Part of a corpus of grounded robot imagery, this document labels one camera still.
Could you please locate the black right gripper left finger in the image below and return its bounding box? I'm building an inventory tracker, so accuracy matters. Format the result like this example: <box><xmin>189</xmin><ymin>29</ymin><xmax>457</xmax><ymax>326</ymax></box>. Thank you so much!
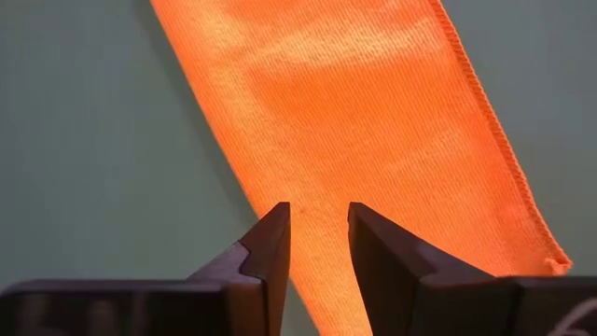
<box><xmin>186</xmin><ymin>201</ymin><xmax>292</xmax><ymax>336</ymax></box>

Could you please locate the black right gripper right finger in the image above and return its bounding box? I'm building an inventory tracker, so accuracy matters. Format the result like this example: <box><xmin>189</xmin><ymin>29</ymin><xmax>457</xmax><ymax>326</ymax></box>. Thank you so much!
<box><xmin>347</xmin><ymin>201</ymin><xmax>495</xmax><ymax>336</ymax></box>

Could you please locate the orange microfiber towel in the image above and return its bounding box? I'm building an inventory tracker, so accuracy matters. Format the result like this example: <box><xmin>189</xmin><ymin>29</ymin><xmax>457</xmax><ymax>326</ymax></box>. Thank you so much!
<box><xmin>148</xmin><ymin>0</ymin><xmax>575</xmax><ymax>336</ymax></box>

